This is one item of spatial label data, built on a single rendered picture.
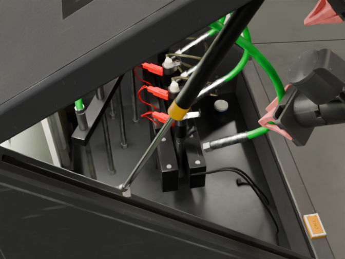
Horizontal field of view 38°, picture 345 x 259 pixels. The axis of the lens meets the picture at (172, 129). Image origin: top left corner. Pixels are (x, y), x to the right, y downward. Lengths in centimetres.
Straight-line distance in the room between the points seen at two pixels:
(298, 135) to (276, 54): 212
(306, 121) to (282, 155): 38
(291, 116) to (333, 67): 14
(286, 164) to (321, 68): 50
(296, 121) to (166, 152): 39
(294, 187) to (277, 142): 13
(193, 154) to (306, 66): 47
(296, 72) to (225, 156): 62
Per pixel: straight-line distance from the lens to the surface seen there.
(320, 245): 107
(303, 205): 111
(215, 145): 95
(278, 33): 308
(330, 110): 76
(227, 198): 124
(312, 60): 72
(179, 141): 108
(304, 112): 80
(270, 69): 81
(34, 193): 59
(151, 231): 69
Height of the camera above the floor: 186
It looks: 49 degrees down
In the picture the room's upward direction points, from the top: straight up
